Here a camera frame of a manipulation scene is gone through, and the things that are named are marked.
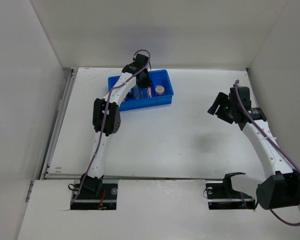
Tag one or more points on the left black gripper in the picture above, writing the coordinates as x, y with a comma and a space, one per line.
147, 82

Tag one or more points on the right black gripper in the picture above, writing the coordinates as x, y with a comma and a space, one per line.
219, 99

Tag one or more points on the pink makeup brush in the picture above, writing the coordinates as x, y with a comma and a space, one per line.
149, 92

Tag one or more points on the clear plastic bottle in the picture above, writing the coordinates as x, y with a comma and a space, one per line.
137, 93

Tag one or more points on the round compact case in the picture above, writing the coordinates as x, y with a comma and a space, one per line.
159, 90

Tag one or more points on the clear tube black cap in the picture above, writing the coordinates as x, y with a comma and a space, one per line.
129, 95

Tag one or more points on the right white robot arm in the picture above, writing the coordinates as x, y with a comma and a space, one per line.
280, 186

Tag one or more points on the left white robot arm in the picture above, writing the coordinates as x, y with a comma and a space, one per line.
106, 117

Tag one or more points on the blue plastic organizer tray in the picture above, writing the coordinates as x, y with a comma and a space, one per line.
158, 77

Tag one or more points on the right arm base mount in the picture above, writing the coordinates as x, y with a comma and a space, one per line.
220, 195

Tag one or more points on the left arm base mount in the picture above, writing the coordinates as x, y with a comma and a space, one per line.
105, 200

